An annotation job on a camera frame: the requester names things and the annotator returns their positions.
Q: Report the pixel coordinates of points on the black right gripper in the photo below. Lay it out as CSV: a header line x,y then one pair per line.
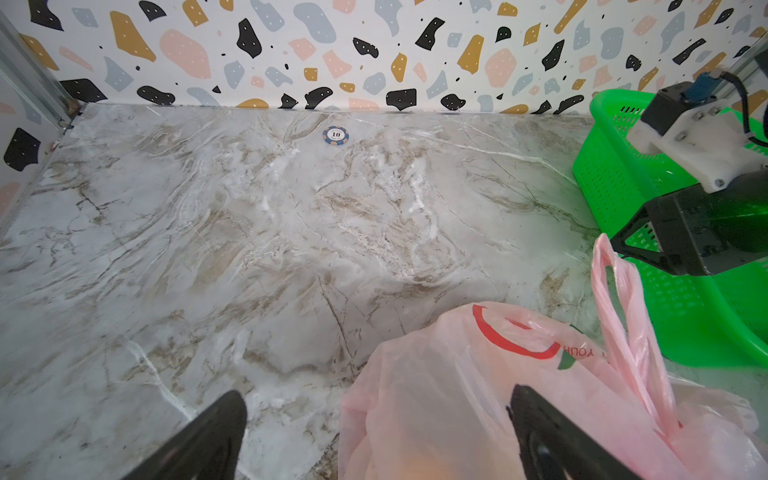
x,y
692,232

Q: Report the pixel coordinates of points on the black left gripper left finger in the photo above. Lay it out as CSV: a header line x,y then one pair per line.
x,y
207,448

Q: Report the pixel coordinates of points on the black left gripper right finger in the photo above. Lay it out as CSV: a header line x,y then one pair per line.
x,y
553,447

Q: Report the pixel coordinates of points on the pink plastic bag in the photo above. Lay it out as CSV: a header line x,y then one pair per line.
x,y
436,403

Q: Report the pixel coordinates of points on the green plastic basket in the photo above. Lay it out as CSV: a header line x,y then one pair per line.
x,y
715,321

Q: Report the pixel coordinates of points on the aluminium corner post left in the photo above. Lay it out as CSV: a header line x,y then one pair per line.
x,y
33,81

